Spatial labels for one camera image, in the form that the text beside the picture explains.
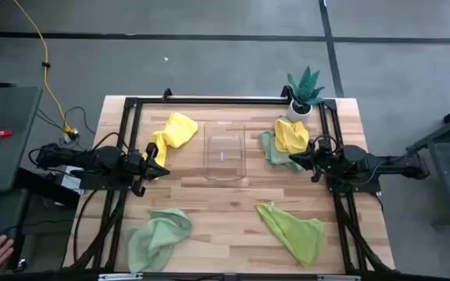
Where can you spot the black aluminium frame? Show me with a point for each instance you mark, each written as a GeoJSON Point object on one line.
{"type": "Point", "coordinates": [170, 100]}

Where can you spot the silver power supply box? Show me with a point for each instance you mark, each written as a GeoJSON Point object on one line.
{"type": "Point", "coordinates": [68, 180]}

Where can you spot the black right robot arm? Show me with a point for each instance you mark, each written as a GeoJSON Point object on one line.
{"type": "Point", "coordinates": [385, 164]}

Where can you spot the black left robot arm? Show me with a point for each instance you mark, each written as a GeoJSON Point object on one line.
{"type": "Point", "coordinates": [92, 158]}

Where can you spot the pale green microfiber towel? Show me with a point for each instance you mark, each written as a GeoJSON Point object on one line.
{"type": "Point", "coordinates": [154, 238]}
{"type": "Point", "coordinates": [273, 154]}

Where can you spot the yellow microfiber towel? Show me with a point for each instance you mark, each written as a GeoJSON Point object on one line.
{"type": "Point", "coordinates": [176, 130]}
{"type": "Point", "coordinates": [289, 136]}

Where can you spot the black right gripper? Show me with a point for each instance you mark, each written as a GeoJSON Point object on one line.
{"type": "Point", "coordinates": [328, 164]}

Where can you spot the clear plastic bin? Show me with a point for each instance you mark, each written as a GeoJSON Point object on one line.
{"type": "Point", "coordinates": [225, 156]}

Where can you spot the silver metal bracket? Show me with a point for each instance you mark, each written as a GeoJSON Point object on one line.
{"type": "Point", "coordinates": [338, 278]}
{"type": "Point", "coordinates": [119, 277]}

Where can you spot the lime green microfiber towel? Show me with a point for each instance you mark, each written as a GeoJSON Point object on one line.
{"type": "Point", "coordinates": [295, 234]}

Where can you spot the dark grey side table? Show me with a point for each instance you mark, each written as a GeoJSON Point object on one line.
{"type": "Point", "coordinates": [10, 117]}

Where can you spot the potted succulent white pot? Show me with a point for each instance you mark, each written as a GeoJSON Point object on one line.
{"type": "Point", "coordinates": [305, 93]}

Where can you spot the black operator desk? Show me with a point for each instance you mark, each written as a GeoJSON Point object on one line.
{"type": "Point", "coordinates": [41, 230]}

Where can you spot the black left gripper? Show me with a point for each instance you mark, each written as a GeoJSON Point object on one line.
{"type": "Point", "coordinates": [135, 168]}

